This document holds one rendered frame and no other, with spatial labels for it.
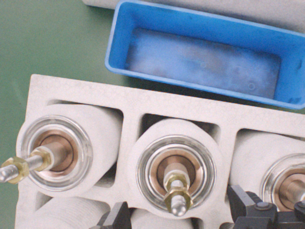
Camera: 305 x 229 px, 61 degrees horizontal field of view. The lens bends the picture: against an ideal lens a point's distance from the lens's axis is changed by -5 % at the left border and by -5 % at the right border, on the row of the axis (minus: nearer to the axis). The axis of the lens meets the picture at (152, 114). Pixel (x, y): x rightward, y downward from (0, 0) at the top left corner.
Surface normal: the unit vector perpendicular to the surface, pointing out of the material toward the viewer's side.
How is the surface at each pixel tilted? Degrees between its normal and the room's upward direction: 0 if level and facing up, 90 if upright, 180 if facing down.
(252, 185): 43
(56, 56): 0
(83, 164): 4
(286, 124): 0
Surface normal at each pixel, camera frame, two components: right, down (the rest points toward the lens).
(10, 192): -0.07, 0.03
